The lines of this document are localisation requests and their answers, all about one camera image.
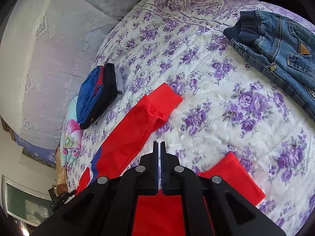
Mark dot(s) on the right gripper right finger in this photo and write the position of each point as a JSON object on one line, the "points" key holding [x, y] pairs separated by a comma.
{"points": [[210, 205]]}

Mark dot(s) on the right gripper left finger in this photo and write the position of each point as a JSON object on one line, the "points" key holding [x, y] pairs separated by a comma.
{"points": [[107, 206]]}

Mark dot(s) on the red blue white pants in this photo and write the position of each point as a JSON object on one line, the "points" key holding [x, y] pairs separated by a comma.
{"points": [[159, 215]]}

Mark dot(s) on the brown quilted pillow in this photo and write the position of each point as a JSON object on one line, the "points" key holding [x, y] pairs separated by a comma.
{"points": [[61, 174]]}

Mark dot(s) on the folded turquoise floral quilt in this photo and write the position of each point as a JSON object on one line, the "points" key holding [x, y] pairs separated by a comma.
{"points": [[71, 137]]}

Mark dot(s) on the folded black garment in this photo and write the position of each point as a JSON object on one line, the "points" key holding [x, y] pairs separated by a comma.
{"points": [[109, 89]]}

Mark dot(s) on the folded blue garment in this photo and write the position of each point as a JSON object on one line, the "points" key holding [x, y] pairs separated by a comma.
{"points": [[89, 93]]}

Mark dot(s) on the white lace headboard cover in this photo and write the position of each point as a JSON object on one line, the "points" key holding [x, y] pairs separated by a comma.
{"points": [[47, 50]]}

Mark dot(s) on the purple floral bedspread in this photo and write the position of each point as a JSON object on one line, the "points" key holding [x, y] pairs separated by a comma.
{"points": [[227, 106]]}

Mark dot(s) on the window with white frame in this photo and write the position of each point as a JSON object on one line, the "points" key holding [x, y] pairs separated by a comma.
{"points": [[29, 206]]}

